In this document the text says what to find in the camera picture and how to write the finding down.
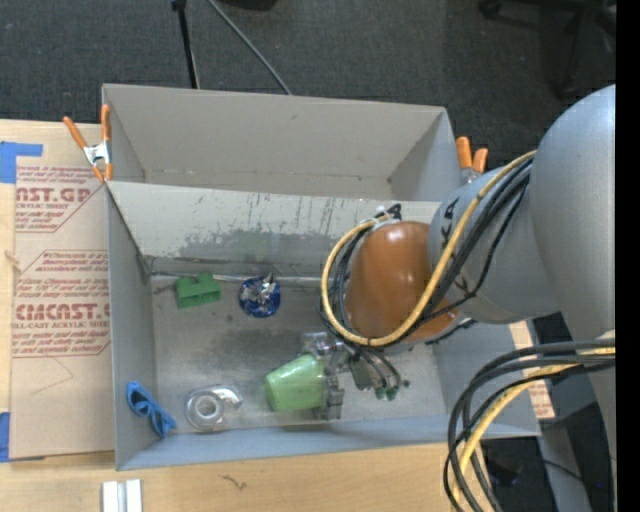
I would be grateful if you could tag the clear tape dispenser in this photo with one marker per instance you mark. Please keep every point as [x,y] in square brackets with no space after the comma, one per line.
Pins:
[206,407]

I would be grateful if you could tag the light green cup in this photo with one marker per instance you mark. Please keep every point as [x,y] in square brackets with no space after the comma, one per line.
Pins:
[295,382]

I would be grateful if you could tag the grey metal bin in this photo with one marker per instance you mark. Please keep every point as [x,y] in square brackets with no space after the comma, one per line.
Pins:
[200,345]

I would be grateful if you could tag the brown cardboard board, red print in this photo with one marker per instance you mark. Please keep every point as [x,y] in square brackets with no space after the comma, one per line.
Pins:
[60,380]

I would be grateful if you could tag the blue shiny foil packet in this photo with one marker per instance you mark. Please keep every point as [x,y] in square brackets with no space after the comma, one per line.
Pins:
[259,297]

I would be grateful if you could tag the green toy block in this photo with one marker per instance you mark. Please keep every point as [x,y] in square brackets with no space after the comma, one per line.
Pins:
[197,291]

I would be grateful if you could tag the blue sunglasses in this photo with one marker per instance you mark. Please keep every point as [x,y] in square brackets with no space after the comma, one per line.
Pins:
[150,409]

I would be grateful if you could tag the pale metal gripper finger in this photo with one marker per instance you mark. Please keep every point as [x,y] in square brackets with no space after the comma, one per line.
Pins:
[334,397]
[334,356]

